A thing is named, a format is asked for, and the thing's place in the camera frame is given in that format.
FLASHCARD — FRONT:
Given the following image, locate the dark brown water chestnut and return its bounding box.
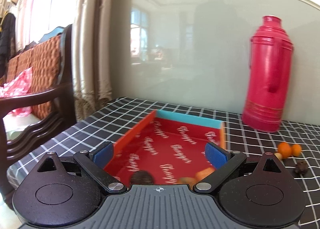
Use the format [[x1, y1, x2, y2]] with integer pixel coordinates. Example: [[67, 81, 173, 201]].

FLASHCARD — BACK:
[[294, 160, 309, 175], [130, 170, 155, 185]]

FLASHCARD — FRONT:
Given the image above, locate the carrot piece upper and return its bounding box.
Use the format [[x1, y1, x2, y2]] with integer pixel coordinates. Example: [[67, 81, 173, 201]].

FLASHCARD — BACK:
[[195, 167, 215, 181]]

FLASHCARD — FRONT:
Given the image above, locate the carrot piece with top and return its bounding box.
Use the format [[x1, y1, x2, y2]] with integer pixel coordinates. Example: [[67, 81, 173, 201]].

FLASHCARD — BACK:
[[177, 177, 198, 189]]

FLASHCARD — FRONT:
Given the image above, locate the small yellowish round fruit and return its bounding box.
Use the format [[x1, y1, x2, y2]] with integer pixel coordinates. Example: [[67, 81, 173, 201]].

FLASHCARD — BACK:
[[274, 152, 283, 160]]

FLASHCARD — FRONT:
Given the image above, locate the red cardboard box tray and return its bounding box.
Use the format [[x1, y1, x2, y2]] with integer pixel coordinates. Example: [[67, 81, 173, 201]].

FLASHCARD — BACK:
[[104, 110, 226, 186]]

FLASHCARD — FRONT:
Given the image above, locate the orange tangerine upper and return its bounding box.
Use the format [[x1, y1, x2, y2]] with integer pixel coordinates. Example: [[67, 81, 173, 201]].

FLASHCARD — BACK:
[[277, 141, 292, 159]]

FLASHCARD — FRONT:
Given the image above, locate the orange tangerine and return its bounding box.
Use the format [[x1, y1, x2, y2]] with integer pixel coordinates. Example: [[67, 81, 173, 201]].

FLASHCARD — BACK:
[[291, 144, 302, 157], [277, 141, 292, 159]]

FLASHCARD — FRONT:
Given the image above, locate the orange tangerine far right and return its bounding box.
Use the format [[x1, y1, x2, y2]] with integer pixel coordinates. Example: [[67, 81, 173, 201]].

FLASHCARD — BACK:
[[291, 144, 302, 157]]

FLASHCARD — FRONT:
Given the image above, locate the black white checkered tablecloth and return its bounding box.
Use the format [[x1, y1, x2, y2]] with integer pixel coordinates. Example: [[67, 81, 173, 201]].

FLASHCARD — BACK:
[[6, 98, 319, 228]]

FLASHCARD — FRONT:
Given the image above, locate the dark wooden armchair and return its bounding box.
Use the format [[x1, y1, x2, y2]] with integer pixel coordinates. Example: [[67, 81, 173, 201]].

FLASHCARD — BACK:
[[1, 25, 76, 208]]

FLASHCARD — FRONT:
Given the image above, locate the pink plastic bag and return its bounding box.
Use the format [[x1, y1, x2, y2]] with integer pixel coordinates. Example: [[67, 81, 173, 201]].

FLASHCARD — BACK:
[[1, 67, 33, 117]]

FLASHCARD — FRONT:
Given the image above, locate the orange woven seat cushion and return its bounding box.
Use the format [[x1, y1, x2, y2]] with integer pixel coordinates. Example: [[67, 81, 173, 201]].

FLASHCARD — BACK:
[[1, 34, 62, 120]]

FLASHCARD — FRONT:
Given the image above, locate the red thermos flask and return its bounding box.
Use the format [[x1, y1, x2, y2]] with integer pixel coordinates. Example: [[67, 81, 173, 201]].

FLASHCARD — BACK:
[[242, 15, 293, 132]]

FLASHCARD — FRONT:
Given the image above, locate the beige curtain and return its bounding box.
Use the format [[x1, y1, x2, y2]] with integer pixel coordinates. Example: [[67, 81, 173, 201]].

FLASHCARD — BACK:
[[72, 0, 112, 121]]

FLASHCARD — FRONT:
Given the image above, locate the black hanging jacket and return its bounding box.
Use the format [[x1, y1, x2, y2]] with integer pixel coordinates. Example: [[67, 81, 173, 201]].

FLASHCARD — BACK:
[[0, 12, 16, 78]]

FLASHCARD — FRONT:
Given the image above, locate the straw hat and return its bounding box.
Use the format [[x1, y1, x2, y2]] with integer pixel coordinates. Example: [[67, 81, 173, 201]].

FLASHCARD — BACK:
[[7, 0, 18, 6]]

